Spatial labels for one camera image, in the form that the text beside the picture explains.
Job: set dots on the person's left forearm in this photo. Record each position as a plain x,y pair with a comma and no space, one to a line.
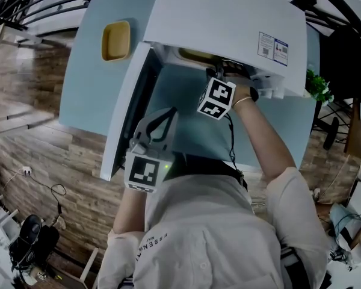
129,212

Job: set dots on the potted plant with white flowers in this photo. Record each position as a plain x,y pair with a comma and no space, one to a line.
317,84

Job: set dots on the white power strip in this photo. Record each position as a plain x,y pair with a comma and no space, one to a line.
26,170

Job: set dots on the white furniture frame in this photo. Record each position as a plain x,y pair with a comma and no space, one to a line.
3,218

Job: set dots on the black wristband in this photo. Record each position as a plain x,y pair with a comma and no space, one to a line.
254,93

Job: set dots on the brown wooden desk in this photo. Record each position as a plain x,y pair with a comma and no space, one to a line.
358,137

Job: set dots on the white microwave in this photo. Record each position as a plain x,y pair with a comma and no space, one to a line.
216,14

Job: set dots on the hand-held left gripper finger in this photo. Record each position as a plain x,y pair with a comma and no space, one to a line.
143,125
171,131

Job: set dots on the person's white shirt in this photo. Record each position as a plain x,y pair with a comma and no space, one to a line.
207,236

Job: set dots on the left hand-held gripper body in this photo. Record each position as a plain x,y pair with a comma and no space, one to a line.
144,170

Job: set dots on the light blue table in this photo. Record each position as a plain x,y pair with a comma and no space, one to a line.
87,95

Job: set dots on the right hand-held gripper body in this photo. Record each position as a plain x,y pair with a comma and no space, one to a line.
218,98

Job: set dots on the person's right forearm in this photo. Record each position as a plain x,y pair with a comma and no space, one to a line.
264,137

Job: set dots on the black office chair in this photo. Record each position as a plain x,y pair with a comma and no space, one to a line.
331,131

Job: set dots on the yellow tray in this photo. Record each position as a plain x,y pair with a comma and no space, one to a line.
192,54
115,39

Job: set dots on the person's right hand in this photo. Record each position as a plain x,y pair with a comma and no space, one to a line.
242,81

